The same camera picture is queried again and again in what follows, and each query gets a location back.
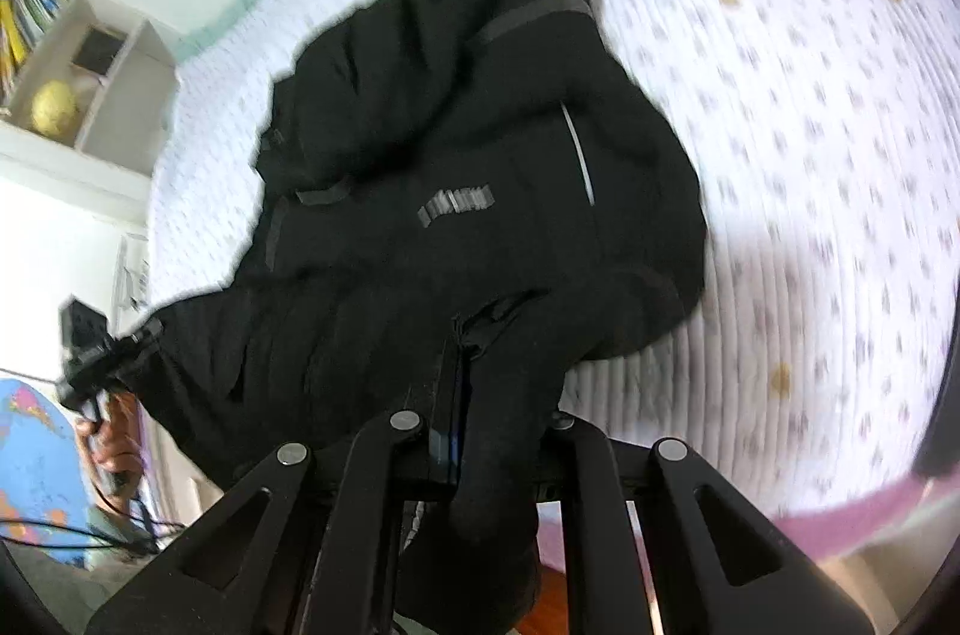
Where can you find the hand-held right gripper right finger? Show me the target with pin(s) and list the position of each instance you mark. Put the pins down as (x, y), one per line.
(592, 500)

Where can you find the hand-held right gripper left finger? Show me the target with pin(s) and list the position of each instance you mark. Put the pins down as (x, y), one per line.
(450, 414)

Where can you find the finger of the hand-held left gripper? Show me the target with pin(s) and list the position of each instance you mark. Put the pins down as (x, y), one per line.
(139, 343)

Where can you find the black hooded jacket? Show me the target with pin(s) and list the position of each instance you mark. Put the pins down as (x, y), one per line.
(450, 215)

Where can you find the person's left hand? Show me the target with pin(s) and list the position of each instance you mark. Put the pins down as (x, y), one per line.
(120, 436)

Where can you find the white paper sheet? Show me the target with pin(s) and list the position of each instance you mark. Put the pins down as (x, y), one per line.
(133, 271)

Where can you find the blue world map poster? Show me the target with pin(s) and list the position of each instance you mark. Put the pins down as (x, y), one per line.
(37, 455)

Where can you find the yellow ball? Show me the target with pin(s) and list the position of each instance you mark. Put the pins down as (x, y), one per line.
(54, 106)

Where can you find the white bookshelf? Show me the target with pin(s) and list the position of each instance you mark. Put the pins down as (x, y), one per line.
(82, 103)

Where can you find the pink bed skirt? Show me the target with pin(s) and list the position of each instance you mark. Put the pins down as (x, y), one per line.
(862, 515)

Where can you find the row of books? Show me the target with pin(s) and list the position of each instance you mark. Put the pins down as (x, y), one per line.
(26, 17)

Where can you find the floral quilted bedspread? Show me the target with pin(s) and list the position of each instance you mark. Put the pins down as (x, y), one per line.
(787, 155)

